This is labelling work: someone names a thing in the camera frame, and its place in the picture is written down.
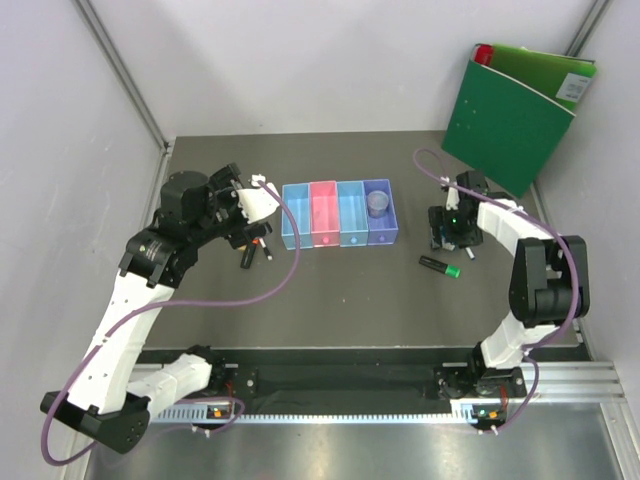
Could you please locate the purple cable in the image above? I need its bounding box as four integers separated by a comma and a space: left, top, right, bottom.
40, 180, 302, 466
412, 147, 587, 435

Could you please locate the light green folder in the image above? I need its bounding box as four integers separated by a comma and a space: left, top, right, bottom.
489, 44, 597, 111

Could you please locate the light blue drawer bin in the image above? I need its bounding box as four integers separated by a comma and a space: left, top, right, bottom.
281, 183, 313, 250

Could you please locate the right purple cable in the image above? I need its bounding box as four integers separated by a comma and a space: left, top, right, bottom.
412, 147, 587, 435

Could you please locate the purple drawer bin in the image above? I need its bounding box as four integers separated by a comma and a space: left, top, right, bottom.
363, 179, 399, 245

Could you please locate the green black highlighter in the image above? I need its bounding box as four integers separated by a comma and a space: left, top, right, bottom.
419, 256, 461, 279

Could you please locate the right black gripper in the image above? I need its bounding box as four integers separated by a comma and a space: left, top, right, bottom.
428, 204, 482, 251

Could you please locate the clear paper clip jar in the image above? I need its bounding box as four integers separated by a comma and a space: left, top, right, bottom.
366, 190, 389, 218

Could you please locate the blue round tub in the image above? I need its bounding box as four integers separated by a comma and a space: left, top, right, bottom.
431, 226, 458, 251

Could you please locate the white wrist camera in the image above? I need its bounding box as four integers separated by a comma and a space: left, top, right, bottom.
236, 174, 280, 224
440, 176, 459, 211

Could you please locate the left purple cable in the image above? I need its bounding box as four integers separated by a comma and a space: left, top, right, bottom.
40, 180, 302, 466

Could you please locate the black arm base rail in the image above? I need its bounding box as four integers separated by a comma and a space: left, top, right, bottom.
209, 347, 526, 414

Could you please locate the pink drawer bin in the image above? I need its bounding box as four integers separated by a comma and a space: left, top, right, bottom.
310, 180, 340, 247

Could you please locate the grey slotted cable duct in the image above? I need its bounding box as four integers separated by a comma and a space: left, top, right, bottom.
152, 398, 504, 427

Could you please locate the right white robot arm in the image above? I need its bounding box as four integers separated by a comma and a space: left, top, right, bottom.
428, 170, 590, 396

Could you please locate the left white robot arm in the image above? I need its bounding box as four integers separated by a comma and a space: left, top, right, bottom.
41, 164, 281, 454

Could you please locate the green ring binder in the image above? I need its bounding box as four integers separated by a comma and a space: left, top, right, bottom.
442, 43, 575, 197

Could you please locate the blue white marker pen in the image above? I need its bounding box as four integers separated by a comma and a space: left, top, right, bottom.
465, 247, 476, 261

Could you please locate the black white marker pen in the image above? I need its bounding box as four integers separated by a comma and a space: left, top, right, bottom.
258, 238, 273, 261

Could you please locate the orange black highlighter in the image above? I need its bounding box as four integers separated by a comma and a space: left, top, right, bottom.
240, 240, 258, 270

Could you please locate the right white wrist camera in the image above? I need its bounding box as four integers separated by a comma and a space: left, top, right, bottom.
440, 176, 459, 211

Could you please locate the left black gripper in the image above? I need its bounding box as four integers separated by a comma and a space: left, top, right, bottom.
190, 164, 272, 248

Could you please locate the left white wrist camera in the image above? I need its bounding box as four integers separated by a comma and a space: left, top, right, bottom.
236, 174, 280, 224

